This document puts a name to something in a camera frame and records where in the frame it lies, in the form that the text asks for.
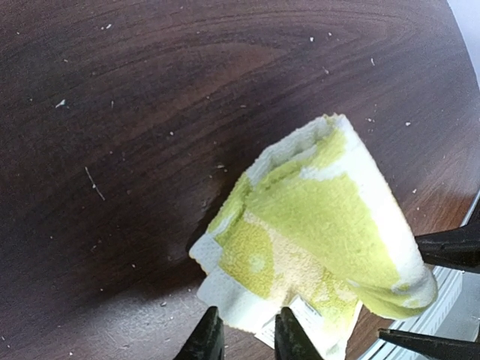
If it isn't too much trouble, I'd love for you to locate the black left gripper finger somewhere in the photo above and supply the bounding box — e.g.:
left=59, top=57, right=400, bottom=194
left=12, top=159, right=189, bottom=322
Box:
left=378, top=328, right=479, bottom=360
left=174, top=306, right=225, bottom=360
left=274, top=307, right=323, bottom=360
left=415, top=223, right=479, bottom=273

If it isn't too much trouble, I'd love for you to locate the green patterned white towel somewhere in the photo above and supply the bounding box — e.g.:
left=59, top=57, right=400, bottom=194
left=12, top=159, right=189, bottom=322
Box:
left=189, top=114, right=438, bottom=359

